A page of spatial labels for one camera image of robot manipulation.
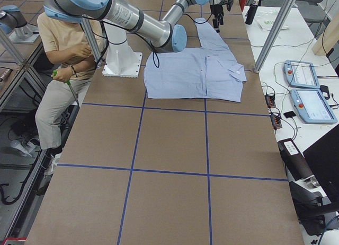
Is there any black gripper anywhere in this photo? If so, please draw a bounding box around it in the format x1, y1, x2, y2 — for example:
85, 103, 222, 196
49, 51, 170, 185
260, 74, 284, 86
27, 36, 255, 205
210, 0, 234, 33

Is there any blue striped button shirt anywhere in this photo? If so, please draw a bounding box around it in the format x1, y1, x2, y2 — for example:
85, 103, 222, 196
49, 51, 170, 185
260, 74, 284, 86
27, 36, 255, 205
144, 17, 246, 102

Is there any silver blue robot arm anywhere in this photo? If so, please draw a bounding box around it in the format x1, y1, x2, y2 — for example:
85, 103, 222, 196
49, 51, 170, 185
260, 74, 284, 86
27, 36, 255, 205
44, 0, 187, 53
162, 0, 234, 33

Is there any person's left hand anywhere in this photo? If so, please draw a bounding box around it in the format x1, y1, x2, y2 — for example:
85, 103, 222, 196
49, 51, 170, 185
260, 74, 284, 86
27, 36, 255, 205
70, 44, 92, 58

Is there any person's right hand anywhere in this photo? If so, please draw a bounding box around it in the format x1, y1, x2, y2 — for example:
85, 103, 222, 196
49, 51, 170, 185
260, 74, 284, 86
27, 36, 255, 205
52, 67, 73, 83

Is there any black steel-capped water bottle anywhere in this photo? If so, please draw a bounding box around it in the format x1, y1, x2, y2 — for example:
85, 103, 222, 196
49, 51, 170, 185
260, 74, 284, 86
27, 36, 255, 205
245, 0, 260, 25

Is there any clear bag with green print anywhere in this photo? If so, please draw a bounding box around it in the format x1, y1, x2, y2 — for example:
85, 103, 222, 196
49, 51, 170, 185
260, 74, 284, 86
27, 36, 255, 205
255, 10, 278, 31

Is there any black orange usb hub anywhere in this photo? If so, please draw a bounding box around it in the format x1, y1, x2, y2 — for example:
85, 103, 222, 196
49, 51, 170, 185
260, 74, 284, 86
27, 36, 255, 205
264, 94, 276, 108
270, 112, 282, 130

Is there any black power adapter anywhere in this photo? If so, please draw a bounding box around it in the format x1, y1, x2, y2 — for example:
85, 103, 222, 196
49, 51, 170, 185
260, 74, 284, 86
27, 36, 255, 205
320, 85, 331, 100

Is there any grey teach pendant with red button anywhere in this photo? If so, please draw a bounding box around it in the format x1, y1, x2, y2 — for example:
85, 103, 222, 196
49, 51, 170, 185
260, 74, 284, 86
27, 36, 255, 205
290, 89, 337, 124

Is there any seated person in beige shirt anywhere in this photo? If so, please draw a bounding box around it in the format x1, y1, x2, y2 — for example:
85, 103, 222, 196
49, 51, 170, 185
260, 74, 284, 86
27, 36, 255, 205
35, 13, 96, 176

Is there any black box with white label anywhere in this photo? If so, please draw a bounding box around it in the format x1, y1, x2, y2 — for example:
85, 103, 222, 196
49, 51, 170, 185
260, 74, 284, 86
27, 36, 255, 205
277, 138, 313, 180

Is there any brown paper table cover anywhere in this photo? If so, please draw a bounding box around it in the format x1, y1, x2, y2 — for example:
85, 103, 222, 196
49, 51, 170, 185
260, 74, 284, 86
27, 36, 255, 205
26, 2, 303, 244

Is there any black monitor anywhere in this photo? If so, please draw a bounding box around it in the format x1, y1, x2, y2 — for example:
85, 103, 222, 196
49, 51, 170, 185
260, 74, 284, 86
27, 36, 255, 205
303, 126, 338, 202

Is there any black machine with steel cup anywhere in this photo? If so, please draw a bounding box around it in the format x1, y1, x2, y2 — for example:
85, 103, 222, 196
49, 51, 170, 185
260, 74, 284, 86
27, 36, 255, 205
288, 174, 338, 235

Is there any aluminium profile post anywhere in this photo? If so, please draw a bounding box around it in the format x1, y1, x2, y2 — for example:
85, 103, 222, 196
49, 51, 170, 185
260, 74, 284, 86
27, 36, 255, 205
254, 0, 296, 73

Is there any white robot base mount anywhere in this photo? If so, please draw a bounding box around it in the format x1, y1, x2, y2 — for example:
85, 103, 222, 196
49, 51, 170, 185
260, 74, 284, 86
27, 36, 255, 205
103, 19, 142, 78

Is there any green handled metal stick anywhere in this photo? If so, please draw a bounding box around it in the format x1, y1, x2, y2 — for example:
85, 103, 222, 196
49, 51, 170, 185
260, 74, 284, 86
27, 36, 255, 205
52, 70, 79, 106

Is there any aluminium frame rack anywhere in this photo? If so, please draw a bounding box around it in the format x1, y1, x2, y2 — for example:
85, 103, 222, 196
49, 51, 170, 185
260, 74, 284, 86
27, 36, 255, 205
1, 31, 46, 109

